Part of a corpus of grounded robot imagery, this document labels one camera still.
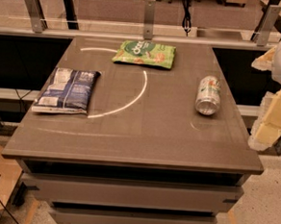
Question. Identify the middle metal bracket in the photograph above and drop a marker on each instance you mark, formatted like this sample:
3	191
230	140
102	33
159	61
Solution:
148	19

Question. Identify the green chip bag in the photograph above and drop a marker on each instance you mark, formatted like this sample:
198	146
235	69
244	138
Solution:
145	53

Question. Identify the metal bracket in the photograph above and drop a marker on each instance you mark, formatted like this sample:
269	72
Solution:
262	33
37	18
148	19

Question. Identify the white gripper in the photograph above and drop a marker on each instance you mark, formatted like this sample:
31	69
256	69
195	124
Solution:
266	129

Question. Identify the grey drawer cabinet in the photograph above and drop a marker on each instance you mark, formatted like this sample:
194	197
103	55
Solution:
92	200

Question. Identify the blue chip bag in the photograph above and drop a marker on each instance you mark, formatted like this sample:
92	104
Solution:
69	91

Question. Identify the right metal bracket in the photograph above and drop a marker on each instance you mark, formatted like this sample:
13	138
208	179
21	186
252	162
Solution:
262	33

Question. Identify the left metal bracket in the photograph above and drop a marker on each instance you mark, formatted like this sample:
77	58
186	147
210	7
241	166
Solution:
37	18

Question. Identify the silver green 7up can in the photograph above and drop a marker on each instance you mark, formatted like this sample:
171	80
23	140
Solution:
207	98

